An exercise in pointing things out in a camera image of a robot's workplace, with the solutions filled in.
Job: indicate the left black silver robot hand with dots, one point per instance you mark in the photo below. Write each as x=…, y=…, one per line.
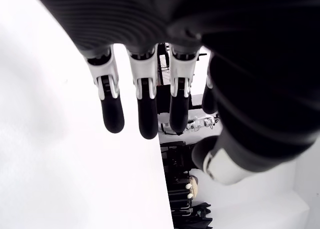
x=225, y=51

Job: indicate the black cabinet on casters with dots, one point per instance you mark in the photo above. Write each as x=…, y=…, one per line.
x=162, y=99

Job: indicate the black desk with casters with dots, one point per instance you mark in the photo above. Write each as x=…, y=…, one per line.
x=175, y=154

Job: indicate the beige round object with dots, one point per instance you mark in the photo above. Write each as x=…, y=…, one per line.
x=193, y=186

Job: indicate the black folded chairs stack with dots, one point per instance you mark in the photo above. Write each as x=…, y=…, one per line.
x=176, y=191

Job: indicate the black folded cloth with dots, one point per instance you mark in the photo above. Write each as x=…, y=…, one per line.
x=202, y=216

